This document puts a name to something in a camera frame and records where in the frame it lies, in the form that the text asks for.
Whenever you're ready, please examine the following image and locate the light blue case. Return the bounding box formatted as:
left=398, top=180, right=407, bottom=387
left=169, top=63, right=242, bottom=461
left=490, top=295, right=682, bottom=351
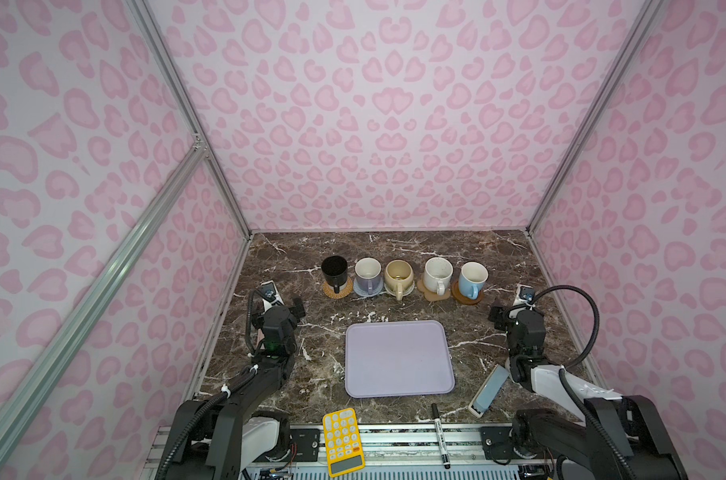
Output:
left=467, top=365, right=509, bottom=418

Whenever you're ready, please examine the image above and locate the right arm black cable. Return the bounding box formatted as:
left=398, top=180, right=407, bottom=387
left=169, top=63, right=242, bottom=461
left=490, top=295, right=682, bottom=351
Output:
left=521, top=284, right=640, bottom=480

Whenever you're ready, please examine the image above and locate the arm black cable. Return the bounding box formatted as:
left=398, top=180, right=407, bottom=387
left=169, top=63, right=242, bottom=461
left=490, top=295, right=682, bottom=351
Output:
left=521, top=284, right=640, bottom=480
left=152, top=289, right=268, bottom=480

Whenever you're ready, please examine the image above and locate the woven straw round coaster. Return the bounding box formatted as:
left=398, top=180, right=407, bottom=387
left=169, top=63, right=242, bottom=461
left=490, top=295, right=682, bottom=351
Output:
left=322, top=279, right=354, bottom=299

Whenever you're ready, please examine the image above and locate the yellow calculator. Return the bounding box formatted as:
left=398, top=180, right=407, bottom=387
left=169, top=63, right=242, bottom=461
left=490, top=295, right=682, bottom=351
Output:
left=322, top=408, right=365, bottom=478

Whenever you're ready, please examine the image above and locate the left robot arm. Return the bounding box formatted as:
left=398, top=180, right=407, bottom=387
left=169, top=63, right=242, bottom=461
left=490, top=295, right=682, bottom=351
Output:
left=156, top=297, right=306, bottom=479

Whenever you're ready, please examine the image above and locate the black marker pen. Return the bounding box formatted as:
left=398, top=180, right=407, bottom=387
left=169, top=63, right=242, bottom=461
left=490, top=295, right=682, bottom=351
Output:
left=431, top=403, right=451, bottom=470

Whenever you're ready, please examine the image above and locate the white lavender mug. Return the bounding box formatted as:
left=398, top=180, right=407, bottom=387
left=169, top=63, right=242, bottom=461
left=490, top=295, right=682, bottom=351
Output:
left=354, top=257, right=383, bottom=279

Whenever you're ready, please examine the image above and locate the aluminium mounting rail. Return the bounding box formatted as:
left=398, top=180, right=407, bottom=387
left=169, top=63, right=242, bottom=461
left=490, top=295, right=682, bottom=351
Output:
left=137, top=422, right=661, bottom=480

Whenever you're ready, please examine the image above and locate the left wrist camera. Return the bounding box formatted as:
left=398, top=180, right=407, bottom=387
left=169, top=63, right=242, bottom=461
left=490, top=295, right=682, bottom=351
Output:
left=258, top=281, right=285, bottom=310

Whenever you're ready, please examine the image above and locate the grey round coaster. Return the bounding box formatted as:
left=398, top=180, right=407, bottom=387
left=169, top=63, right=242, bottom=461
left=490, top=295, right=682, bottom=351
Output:
left=353, top=276, right=384, bottom=298

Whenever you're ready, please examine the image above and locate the lavender tray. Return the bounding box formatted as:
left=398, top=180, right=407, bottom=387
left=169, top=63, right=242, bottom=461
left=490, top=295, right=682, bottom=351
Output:
left=345, top=320, right=455, bottom=399

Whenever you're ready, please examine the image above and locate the brown round wooden coaster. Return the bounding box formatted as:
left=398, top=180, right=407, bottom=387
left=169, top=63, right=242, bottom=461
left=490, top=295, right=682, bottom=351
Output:
left=451, top=281, right=484, bottom=305

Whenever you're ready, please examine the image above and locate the yellow mug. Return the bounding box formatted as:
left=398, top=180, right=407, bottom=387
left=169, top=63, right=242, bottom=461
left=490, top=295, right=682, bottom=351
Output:
left=384, top=259, right=415, bottom=283

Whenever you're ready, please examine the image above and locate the black mug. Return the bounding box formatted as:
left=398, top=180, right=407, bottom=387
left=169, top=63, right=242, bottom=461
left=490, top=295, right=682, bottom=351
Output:
left=321, top=255, right=348, bottom=288

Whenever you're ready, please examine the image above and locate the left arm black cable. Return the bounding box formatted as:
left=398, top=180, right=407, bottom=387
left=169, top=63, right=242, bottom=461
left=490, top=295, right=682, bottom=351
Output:
left=152, top=289, right=268, bottom=480

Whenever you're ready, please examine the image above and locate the cream white mug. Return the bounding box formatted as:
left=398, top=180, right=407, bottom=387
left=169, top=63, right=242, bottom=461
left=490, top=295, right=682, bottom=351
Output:
left=422, top=257, right=453, bottom=296

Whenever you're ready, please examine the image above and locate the beige patterned round coaster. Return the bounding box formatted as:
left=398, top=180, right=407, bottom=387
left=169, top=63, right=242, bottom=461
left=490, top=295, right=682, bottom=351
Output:
left=384, top=276, right=415, bottom=301

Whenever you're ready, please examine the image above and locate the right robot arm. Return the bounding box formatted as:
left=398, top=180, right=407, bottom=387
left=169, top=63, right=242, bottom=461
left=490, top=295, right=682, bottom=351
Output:
left=489, top=302, right=688, bottom=479

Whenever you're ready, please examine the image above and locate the light blue mug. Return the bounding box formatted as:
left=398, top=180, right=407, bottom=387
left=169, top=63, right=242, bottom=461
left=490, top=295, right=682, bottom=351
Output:
left=458, top=262, right=488, bottom=300

